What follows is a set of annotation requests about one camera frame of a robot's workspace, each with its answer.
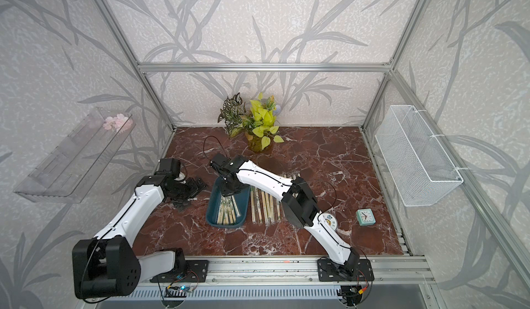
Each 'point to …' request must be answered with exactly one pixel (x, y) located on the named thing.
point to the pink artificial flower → (120, 123)
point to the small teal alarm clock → (366, 216)
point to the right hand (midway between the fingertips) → (228, 191)
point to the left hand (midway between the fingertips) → (202, 191)
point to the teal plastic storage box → (241, 201)
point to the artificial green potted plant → (259, 123)
